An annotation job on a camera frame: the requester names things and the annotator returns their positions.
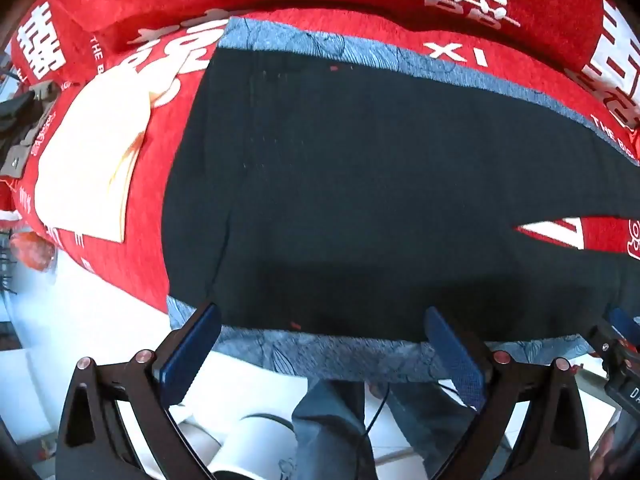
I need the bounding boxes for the black cable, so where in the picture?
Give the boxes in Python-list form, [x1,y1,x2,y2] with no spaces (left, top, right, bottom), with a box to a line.
[356,384,392,480]

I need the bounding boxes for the orange plastic bag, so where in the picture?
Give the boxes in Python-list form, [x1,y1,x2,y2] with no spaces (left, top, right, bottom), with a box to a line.
[10,229,57,274]

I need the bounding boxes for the person's grey jeans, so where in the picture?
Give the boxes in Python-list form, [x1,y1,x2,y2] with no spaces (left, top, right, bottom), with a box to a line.
[291,377,481,480]

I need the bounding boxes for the black pants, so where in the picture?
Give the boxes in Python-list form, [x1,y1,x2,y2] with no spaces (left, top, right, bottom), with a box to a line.
[161,45,640,346]

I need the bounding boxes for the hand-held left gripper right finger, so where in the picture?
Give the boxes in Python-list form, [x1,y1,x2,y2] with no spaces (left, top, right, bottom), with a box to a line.
[424,306,593,480]

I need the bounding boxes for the red printed bed sheet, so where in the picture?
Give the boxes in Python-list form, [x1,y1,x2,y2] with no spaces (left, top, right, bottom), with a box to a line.
[10,7,640,317]

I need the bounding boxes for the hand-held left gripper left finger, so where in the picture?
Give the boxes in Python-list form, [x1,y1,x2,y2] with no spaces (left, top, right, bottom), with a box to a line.
[55,302,223,480]

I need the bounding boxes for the white round object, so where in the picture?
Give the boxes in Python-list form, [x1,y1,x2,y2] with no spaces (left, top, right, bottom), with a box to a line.
[175,407,301,480]

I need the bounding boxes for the blue-grey patterned cloth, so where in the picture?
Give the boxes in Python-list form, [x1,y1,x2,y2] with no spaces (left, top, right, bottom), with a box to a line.
[166,16,621,383]

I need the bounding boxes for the cream folded cloth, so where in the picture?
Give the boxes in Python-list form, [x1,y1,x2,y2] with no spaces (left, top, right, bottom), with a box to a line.
[34,67,176,243]

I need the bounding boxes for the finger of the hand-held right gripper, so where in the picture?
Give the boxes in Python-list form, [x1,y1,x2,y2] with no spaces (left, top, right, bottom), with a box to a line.
[607,306,640,335]

